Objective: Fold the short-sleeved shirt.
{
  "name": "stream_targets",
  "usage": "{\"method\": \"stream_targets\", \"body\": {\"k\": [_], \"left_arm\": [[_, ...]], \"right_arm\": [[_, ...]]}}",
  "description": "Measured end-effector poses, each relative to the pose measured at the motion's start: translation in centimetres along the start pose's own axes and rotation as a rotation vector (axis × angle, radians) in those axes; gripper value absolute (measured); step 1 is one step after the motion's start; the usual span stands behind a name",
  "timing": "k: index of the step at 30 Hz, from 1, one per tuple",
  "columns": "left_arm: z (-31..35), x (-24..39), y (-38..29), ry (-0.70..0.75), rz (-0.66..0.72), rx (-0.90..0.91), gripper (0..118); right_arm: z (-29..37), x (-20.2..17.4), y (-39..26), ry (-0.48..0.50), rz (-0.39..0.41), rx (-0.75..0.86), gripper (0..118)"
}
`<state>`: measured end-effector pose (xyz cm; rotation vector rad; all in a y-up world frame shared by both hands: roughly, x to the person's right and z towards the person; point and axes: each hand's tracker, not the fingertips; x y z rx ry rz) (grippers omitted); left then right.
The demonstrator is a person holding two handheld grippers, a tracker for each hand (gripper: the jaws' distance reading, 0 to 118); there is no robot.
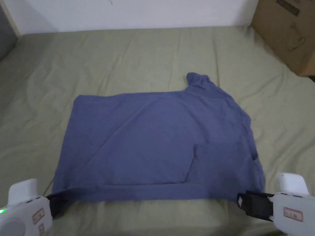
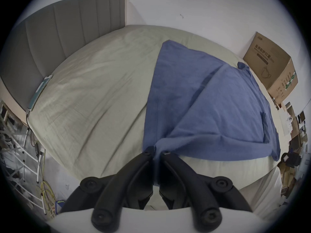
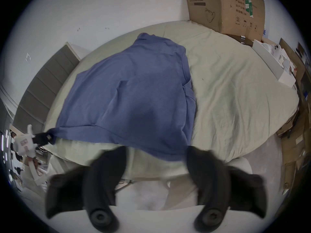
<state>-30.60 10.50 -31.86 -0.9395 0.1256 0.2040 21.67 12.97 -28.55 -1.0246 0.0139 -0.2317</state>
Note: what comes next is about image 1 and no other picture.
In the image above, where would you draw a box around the bed with pale green sheet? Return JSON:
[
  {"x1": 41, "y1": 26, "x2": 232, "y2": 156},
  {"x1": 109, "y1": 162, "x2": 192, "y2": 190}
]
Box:
[{"x1": 0, "y1": 24, "x2": 315, "y2": 236}]

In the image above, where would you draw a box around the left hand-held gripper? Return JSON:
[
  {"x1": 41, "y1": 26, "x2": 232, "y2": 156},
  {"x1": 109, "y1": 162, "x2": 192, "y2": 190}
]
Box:
[{"x1": 0, "y1": 179, "x2": 70, "y2": 236}]

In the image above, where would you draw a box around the dark blue shirt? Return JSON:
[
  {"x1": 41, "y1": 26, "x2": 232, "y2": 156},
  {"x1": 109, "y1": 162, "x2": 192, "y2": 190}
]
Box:
[{"x1": 52, "y1": 72, "x2": 267, "y2": 204}]

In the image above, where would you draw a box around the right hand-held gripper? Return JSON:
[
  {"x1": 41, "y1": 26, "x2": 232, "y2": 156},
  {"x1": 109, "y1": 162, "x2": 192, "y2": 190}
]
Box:
[{"x1": 237, "y1": 172, "x2": 315, "y2": 236}]

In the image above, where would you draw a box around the brown cardboard carton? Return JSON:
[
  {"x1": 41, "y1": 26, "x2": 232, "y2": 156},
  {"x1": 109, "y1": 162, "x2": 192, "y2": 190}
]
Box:
[{"x1": 251, "y1": 0, "x2": 315, "y2": 77}]

